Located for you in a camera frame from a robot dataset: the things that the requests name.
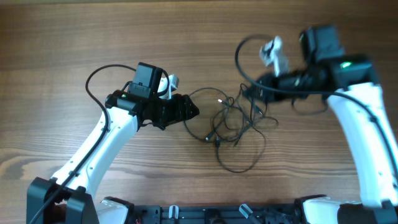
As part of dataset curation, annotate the thick black usb cable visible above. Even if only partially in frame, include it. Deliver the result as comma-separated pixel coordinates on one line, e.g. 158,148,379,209
183,86,252,146

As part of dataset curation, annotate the thin black usb cable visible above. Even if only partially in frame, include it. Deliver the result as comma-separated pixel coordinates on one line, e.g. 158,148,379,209
213,83,279,174

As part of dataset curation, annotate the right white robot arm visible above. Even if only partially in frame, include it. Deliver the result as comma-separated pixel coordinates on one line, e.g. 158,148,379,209
248,25,397,223

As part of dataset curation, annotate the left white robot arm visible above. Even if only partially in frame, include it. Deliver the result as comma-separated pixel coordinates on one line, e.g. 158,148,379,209
26,62,200,223

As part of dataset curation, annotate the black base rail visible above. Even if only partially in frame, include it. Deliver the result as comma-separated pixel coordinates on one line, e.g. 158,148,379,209
133,203,352,224

